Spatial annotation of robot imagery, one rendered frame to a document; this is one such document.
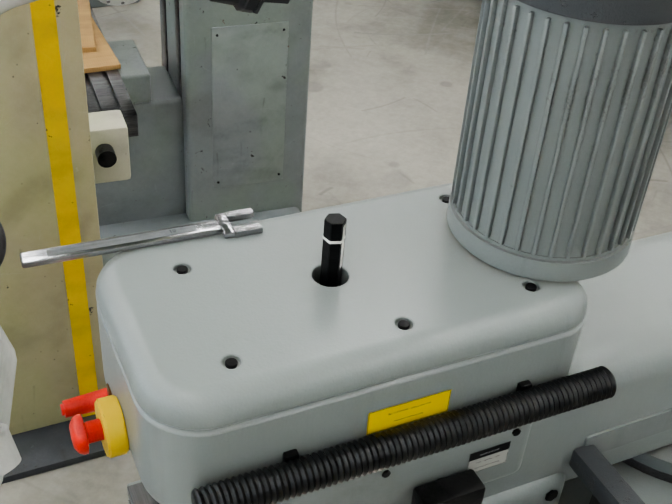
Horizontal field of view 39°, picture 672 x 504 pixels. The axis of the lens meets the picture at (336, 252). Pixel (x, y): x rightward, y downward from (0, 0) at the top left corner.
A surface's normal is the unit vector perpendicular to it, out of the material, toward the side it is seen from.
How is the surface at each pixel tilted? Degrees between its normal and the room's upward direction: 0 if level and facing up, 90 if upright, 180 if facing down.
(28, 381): 90
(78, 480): 0
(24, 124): 90
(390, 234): 0
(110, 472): 0
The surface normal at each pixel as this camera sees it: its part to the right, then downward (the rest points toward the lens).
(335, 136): 0.07, -0.81
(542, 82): -0.48, 0.49
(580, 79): -0.21, 0.57
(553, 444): 0.42, 0.56
